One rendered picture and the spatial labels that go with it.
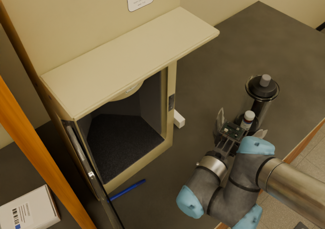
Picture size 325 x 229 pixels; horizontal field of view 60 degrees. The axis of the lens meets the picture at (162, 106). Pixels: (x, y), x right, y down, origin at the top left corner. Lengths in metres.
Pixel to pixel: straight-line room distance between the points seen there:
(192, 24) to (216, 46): 0.88
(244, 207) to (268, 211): 1.37
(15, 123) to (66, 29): 0.17
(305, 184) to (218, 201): 0.21
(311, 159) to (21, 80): 1.97
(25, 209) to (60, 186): 0.41
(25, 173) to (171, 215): 0.52
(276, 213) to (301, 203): 1.48
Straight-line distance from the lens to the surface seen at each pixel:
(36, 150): 0.48
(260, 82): 0.95
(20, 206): 1.01
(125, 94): 0.69
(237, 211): 0.69
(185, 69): 1.30
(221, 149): 0.76
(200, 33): 0.56
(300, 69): 1.45
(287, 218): 2.08
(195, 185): 0.72
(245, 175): 0.66
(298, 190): 0.59
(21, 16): 0.45
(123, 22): 0.54
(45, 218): 0.97
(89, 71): 0.49
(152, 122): 0.98
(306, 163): 2.32
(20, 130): 0.44
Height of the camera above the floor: 1.84
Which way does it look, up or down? 51 degrees down
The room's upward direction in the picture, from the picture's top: straight up
